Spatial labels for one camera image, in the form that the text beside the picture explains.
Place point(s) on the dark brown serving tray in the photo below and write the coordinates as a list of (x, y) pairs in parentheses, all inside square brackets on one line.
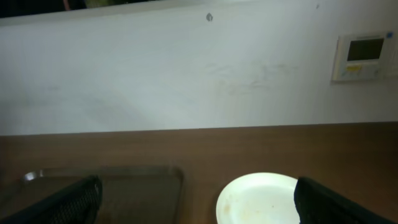
[(134, 194)]

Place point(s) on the white plate top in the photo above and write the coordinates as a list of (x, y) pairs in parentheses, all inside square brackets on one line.
[(258, 198)]

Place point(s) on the white wall control panel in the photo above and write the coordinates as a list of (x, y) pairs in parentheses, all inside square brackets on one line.
[(366, 56)]

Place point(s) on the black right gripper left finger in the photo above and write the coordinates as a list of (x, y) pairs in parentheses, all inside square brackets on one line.
[(77, 203)]

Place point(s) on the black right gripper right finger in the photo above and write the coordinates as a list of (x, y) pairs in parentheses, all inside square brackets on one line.
[(317, 204)]

